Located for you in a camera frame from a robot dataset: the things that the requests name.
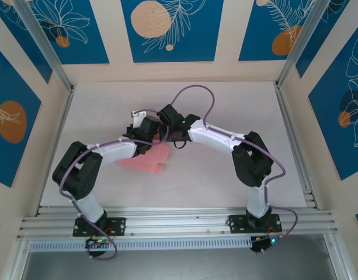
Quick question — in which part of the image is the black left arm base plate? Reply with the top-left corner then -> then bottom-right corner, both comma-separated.
72,217 -> 127,237

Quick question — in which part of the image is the black controller board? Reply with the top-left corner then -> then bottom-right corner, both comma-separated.
85,236 -> 114,250
250,234 -> 284,253

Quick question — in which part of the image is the aluminium frame post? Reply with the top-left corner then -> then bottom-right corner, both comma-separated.
13,0 -> 76,94
276,0 -> 333,88

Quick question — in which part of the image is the pink paper box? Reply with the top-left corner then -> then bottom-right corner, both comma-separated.
117,132 -> 171,176

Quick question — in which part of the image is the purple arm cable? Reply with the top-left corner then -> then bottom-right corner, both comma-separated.
170,84 -> 299,254
59,109 -> 168,260

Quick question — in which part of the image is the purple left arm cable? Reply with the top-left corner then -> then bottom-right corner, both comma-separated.
59,109 -> 168,260

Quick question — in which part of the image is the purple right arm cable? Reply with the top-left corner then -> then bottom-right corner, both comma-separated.
170,84 -> 299,254

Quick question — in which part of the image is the black right controller board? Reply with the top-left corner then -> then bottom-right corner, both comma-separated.
250,234 -> 284,253

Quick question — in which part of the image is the grey slotted cable duct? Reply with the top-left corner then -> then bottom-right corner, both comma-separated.
29,236 -> 252,252

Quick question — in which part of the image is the black left controller board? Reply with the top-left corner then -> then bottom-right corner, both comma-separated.
85,236 -> 114,250

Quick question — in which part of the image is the aluminium mounting rail beam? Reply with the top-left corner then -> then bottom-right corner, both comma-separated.
16,205 -> 340,242

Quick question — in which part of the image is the grey metal sheet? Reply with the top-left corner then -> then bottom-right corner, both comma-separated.
20,249 -> 339,280

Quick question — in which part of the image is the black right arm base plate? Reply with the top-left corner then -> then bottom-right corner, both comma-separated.
227,214 -> 283,234

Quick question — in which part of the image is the aluminium side rail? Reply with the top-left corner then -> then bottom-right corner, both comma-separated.
35,87 -> 76,216
273,83 -> 318,209

